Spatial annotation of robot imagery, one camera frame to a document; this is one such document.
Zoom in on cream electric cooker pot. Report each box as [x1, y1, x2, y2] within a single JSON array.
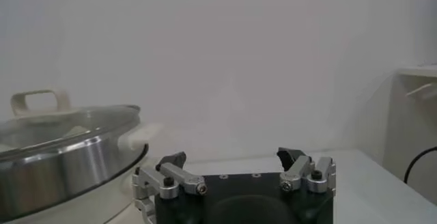
[[0, 122, 163, 224]]

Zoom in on black power adapter cable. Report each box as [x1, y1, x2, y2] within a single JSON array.
[[404, 145, 437, 184]]

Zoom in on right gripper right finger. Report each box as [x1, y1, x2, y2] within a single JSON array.
[[276, 147, 337, 196]]

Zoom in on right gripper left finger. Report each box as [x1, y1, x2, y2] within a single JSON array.
[[131, 151, 208, 224]]

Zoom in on round glass pot lid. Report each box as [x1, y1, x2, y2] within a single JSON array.
[[0, 89, 143, 161]]

